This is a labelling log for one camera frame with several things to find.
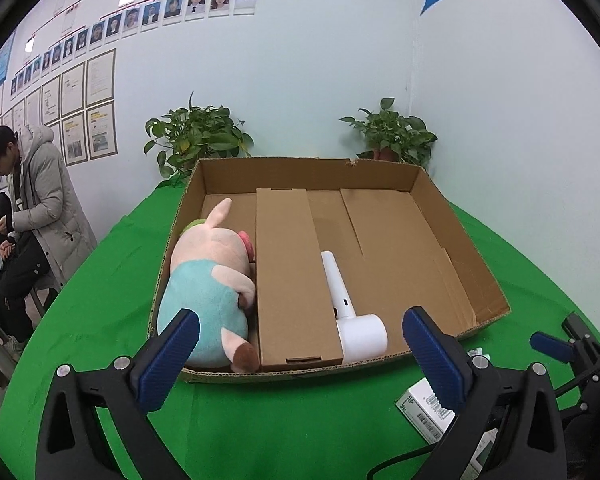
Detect white and green medicine box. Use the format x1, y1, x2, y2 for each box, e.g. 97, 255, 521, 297
395, 378, 455, 444

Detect pink and teal plush pig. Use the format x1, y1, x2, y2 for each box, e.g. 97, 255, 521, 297
157, 198, 261, 374

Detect large cardboard box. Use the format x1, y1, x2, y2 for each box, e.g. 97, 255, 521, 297
148, 157, 509, 384

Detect green tablecloth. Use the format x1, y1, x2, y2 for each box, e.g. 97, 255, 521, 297
0, 185, 576, 479

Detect right potted plant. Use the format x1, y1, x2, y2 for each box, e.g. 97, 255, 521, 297
340, 98, 437, 169

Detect potted plant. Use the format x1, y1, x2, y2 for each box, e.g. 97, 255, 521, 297
143, 94, 254, 185
340, 98, 437, 169

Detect framed certificates on wall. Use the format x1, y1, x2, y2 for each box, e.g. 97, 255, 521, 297
0, 49, 118, 166

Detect white hair dryer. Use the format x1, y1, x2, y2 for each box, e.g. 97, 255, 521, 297
321, 250, 388, 364

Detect row of portrait photos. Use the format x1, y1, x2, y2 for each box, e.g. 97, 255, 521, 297
8, 0, 257, 96

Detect man in grey coat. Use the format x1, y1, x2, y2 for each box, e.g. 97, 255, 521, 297
0, 126, 97, 356

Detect left potted plant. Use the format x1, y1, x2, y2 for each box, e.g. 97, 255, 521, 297
143, 94, 254, 185

